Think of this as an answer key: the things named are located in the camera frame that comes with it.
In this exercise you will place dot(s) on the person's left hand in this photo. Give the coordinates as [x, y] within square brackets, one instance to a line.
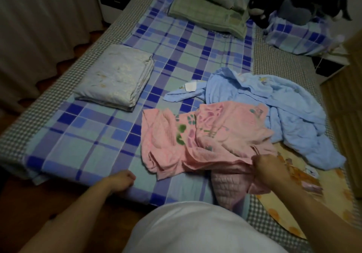
[122, 180]

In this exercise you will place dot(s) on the person's right hand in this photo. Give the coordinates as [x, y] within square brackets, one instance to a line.
[268, 167]

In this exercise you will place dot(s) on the person's right fingers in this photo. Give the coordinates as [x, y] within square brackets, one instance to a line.
[255, 165]

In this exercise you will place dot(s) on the person's left fingers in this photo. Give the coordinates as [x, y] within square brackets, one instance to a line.
[130, 178]

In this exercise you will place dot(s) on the pink printed blanket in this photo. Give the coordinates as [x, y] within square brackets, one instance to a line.
[209, 142]

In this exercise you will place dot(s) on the person's right forearm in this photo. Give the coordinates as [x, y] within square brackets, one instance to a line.
[319, 218]

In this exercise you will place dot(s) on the person's left forearm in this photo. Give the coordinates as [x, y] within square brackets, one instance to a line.
[70, 218]

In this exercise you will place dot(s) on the blue plaid bed sheet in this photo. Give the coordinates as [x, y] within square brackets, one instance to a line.
[113, 136]

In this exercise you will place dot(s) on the light blue quilt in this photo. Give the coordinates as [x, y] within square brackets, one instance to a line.
[282, 111]

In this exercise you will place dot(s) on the yellow floral mat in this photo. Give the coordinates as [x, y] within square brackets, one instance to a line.
[316, 193]

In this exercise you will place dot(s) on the person's white shirt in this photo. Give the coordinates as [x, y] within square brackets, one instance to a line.
[198, 228]

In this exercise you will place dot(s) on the folded pale floral quilt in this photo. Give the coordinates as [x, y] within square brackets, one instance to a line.
[116, 77]

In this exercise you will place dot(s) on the grey checked mattress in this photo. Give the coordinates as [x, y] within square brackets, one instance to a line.
[56, 97]

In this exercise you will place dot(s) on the blue plaid pillow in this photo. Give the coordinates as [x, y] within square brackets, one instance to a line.
[299, 37]

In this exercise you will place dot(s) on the green plaid folded blanket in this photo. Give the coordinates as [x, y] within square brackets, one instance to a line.
[209, 13]

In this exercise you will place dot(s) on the beige curtain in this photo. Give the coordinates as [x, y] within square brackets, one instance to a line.
[39, 35]

